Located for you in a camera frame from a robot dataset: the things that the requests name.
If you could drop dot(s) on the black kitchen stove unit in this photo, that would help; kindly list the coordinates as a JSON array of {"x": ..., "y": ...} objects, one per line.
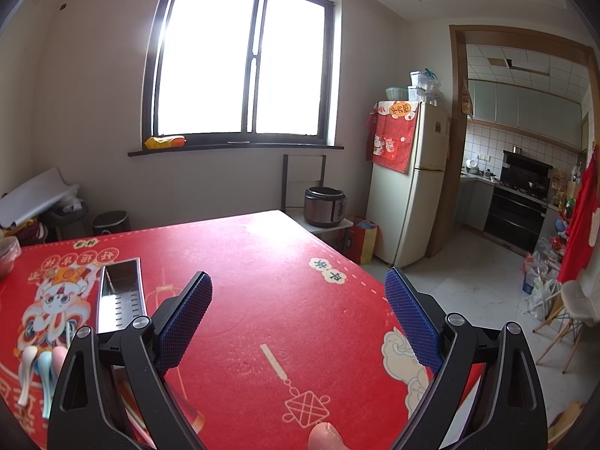
[{"x": 519, "y": 202}]

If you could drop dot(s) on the yellow orange toy on sill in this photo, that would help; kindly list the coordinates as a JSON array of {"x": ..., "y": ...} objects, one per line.
[{"x": 165, "y": 142}]

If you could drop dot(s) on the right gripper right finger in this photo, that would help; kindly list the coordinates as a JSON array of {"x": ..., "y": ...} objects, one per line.
[{"x": 508, "y": 410}]

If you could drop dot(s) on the pink plastic spoon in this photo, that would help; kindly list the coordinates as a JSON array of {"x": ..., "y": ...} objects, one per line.
[{"x": 57, "y": 360}]

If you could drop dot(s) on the red cloth on refrigerator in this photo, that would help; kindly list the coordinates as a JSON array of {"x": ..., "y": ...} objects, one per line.
[{"x": 391, "y": 127}]

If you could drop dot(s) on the electric pressure cooker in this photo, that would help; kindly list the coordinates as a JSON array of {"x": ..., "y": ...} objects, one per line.
[{"x": 324, "y": 207}]

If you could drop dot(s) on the clear containers on refrigerator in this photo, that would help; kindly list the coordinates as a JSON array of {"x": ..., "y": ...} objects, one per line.
[{"x": 424, "y": 88}]

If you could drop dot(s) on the grey rolled sheet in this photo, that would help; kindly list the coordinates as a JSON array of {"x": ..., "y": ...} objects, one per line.
[{"x": 33, "y": 197}]

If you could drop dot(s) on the white chair with wooden legs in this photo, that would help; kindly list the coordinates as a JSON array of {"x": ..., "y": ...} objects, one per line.
[{"x": 576, "y": 309}]

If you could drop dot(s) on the red gift bag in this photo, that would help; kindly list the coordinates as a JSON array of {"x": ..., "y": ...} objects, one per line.
[{"x": 361, "y": 240}]

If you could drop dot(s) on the black metal rack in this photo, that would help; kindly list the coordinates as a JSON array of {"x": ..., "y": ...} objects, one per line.
[{"x": 298, "y": 174}]

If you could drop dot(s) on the right hand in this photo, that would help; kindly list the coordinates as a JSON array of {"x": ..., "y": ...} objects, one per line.
[{"x": 324, "y": 436}]

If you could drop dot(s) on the white refrigerator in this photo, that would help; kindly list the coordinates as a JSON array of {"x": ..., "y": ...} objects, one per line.
[{"x": 404, "y": 206}]

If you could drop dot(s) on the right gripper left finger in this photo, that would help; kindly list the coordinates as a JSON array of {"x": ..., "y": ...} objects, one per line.
[{"x": 87, "y": 410}]

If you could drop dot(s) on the stainless steel cutlery tray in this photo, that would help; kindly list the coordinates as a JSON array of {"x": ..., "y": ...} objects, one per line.
[{"x": 120, "y": 296}]

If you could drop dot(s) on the red festive table mat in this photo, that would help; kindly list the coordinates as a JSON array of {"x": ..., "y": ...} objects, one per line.
[{"x": 296, "y": 334}]

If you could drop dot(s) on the dark framed window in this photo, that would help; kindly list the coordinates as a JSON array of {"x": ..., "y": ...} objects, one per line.
[{"x": 227, "y": 73}]

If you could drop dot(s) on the green plastic spoon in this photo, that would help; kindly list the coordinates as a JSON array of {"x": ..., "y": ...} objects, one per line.
[{"x": 44, "y": 367}]

